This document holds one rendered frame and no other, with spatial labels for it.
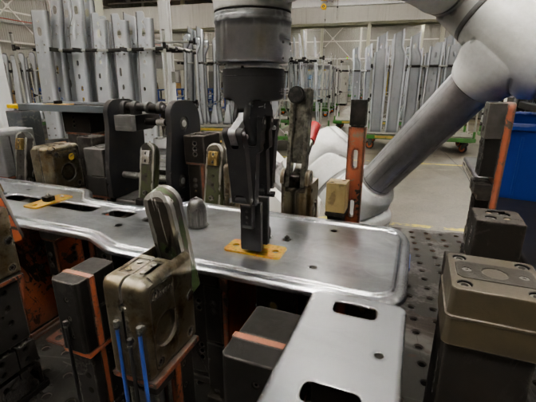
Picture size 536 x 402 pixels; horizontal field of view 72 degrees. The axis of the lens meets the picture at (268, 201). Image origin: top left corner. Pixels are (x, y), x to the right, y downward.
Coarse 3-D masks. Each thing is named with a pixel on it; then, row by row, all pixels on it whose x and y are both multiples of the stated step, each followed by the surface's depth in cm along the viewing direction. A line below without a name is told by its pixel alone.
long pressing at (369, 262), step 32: (32, 192) 79; (64, 192) 79; (32, 224) 62; (64, 224) 61; (96, 224) 61; (128, 224) 61; (224, 224) 61; (288, 224) 61; (320, 224) 61; (352, 224) 61; (128, 256) 52; (224, 256) 50; (288, 256) 50; (320, 256) 50; (352, 256) 50; (384, 256) 50; (288, 288) 44; (320, 288) 43; (352, 288) 42; (384, 288) 42
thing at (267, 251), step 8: (232, 240) 55; (240, 240) 55; (224, 248) 52; (232, 248) 52; (240, 248) 52; (264, 248) 52; (272, 248) 52; (280, 248) 52; (256, 256) 50; (264, 256) 50; (272, 256) 50; (280, 256) 50
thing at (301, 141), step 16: (288, 96) 62; (304, 96) 61; (304, 112) 65; (304, 128) 64; (288, 144) 66; (304, 144) 65; (288, 160) 66; (304, 160) 65; (288, 176) 67; (304, 176) 66
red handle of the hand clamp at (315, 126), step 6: (312, 126) 74; (318, 126) 74; (312, 132) 73; (312, 138) 72; (312, 144) 72; (294, 168) 68; (300, 168) 67; (294, 174) 66; (300, 174) 67; (294, 180) 67
